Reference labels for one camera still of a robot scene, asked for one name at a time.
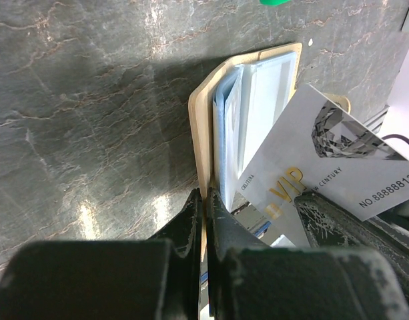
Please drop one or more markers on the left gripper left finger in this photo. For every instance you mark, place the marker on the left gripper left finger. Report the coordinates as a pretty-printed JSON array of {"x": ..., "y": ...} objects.
[{"x": 156, "y": 278}]

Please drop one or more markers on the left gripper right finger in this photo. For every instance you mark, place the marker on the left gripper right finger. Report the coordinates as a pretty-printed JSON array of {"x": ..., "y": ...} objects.
[{"x": 251, "y": 280}]

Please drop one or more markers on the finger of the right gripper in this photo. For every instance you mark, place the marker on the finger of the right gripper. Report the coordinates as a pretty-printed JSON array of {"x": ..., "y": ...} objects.
[{"x": 327, "y": 224}]

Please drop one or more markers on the beige leather card holder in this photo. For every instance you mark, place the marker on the beige leather card holder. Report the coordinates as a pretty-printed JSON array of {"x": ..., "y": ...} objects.
[{"x": 232, "y": 111}]

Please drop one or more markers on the green plastic bin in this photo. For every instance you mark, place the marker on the green plastic bin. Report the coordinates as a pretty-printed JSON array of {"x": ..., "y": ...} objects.
[{"x": 273, "y": 2}]

